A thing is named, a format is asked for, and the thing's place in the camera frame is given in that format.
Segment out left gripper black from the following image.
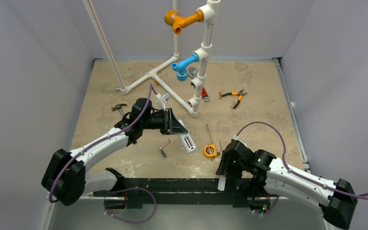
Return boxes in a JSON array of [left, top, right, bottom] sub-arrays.
[[141, 108, 187, 135]]

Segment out white remote control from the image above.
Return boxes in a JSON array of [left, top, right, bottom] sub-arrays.
[[178, 119, 196, 154]]

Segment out white battery cover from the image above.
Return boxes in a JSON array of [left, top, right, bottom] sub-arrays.
[[218, 176, 226, 191]]

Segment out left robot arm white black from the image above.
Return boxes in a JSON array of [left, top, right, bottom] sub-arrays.
[[41, 98, 188, 206]]

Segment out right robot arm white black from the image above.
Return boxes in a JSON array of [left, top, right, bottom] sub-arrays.
[[216, 139, 357, 230]]

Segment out silver allen key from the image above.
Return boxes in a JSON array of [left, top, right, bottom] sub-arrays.
[[158, 139, 171, 158]]

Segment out yellow tape measure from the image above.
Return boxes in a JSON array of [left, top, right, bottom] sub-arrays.
[[203, 144, 220, 159]]

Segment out blue pipe fitting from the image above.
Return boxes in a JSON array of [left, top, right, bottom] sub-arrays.
[[171, 53, 199, 81]]

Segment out silver metal pipe clamp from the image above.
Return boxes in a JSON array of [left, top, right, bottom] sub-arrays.
[[187, 67, 197, 79]]

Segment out small hammer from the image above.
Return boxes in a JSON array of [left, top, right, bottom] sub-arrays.
[[111, 103, 127, 117]]

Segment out orange pipe fitting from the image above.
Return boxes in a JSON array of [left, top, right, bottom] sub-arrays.
[[164, 10, 204, 35]]

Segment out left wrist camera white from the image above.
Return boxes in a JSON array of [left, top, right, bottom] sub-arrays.
[[156, 93, 171, 110]]

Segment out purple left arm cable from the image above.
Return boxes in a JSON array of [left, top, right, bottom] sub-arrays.
[[48, 83, 159, 204]]

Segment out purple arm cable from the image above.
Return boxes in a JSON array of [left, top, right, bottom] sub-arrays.
[[234, 121, 368, 201], [48, 83, 159, 204]]

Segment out orange handled pliers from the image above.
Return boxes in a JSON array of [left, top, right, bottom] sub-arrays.
[[218, 89, 247, 109]]

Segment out aluminium rail frame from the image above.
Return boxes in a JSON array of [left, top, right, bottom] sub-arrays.
[[272, 57, 309, 167]]

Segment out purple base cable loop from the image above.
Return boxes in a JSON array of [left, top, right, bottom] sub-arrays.
[[103, 187, 158, 225]]

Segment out white PVC pipe frame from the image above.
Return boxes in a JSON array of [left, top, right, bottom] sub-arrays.
[[83, 0, 221, 117]]

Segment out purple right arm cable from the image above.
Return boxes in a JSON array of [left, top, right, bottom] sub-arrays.
[[234, 121, 368, 201]]

